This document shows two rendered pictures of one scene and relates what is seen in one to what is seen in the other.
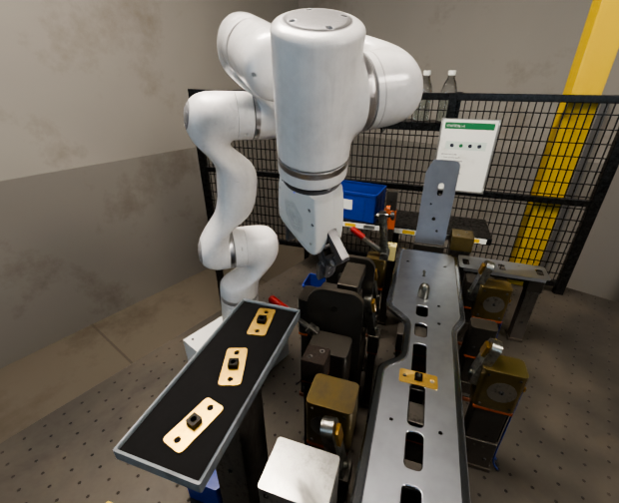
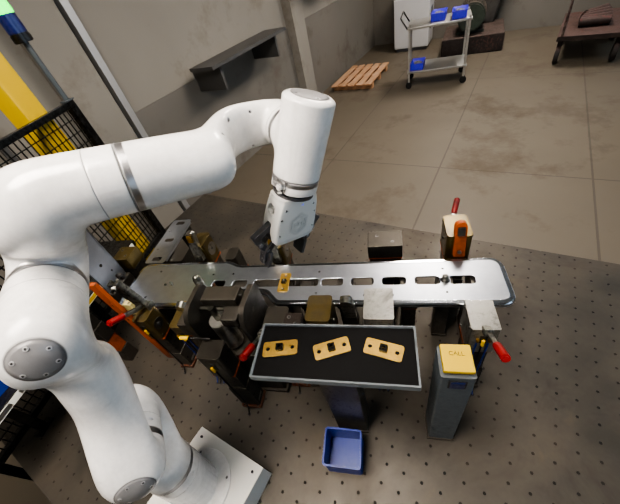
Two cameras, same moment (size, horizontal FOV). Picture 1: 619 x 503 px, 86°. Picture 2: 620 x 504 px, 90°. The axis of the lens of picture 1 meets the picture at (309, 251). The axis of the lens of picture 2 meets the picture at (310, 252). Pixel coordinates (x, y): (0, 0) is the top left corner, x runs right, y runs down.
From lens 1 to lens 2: 0.66 m
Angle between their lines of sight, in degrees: 70
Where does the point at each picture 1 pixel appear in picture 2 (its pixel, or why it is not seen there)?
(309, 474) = (378, 298)
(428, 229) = (106, 275)
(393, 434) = (325, 290)
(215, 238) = (145, 439)
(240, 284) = (174, 445)
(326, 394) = (321, 310)
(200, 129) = (86, 338)
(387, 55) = not seen: hidden behind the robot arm
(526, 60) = not seen: outside the picture
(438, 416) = (309, 272)
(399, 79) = not seen: hidden behind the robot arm
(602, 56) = (15, 84)
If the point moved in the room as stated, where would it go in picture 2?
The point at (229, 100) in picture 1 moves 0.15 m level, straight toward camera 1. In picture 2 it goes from (53, 285) to (162, 240)
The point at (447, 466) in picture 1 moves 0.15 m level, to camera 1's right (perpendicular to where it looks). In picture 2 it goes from (337, 268) to (328, 241)
